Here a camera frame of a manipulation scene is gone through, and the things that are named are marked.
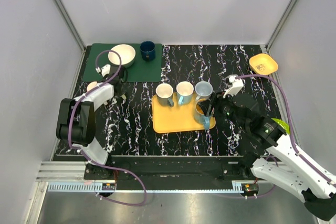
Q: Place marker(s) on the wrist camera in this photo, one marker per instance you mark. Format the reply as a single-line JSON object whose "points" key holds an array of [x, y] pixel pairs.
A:
{"points": [[235, 86], [104, 71]]}

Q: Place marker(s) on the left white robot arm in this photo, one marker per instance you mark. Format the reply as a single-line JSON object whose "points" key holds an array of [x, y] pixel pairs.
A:
{"points": [[76, 122]]}

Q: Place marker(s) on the beige mug blue inside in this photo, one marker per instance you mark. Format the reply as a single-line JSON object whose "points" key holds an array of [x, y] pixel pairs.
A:
{"points": [[199, 115]]}

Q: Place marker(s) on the orange rectangular tray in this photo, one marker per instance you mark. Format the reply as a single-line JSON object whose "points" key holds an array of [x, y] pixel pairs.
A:
{"points": [[175, 119]]}

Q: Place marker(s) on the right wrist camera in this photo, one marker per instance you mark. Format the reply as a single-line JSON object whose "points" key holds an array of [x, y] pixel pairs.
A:
{"points": [[235, 86]]}

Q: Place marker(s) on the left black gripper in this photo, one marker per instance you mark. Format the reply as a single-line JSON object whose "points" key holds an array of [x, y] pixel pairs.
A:
{"points": [[117, 87]]}

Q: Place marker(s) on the dark blue mug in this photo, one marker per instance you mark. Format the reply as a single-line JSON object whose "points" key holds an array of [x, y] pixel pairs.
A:
{"points": [[147, 50]]}

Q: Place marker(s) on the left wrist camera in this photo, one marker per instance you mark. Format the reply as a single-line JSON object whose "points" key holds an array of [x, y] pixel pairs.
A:
{"points": [[104, 71]]}

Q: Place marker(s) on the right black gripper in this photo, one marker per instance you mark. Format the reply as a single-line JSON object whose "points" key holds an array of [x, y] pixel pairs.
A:
{"points": [[218, 100]]}

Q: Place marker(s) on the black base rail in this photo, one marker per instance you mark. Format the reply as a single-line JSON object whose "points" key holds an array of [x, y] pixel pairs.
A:
{"points": [[222, 167]]}

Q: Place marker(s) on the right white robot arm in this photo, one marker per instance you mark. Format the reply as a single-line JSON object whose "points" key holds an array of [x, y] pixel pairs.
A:
{"points": [[307, 180]]}

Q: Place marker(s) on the cream bowl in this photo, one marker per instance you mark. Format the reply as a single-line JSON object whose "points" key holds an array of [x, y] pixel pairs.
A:
{"points": [[126, 52]]}

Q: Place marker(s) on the lime green plate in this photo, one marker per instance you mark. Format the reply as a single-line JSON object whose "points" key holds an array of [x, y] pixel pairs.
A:
{"points": [[282, 125]]}

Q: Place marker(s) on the orange square dish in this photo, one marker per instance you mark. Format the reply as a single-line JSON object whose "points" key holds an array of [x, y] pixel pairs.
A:
{"points": [[263, 64]]}

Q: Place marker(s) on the clear glass mug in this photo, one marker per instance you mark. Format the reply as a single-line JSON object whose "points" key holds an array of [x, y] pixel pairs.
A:
{"points": [[164, 93]]}

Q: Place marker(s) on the pink mug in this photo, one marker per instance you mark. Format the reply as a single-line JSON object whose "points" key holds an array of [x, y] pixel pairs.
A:
{"points": [[92, 86]]}

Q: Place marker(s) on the dark green mat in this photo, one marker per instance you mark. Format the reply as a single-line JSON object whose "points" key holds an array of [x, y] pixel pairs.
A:
{"points": [[140, 71]]}

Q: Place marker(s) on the white footed mug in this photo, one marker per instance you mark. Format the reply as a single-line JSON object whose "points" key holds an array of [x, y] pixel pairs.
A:
{"points": [[203, 90]]}

